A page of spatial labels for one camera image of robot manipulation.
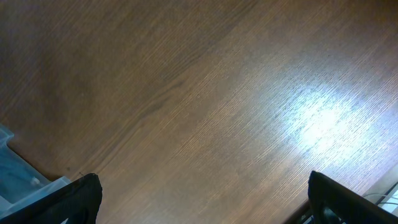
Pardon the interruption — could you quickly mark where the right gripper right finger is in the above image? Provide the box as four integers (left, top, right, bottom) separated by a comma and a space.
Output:
308, 171, 397, 224

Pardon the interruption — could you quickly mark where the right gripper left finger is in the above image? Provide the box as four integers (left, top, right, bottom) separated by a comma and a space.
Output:
1, 173, 103, 224

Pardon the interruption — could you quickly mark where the blue shirt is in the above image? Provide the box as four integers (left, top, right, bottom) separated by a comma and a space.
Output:
1, 144, 50, 203

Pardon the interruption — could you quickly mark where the clear plastic storage bin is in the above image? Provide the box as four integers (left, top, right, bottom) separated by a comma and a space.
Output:
1, 126, 71, 218

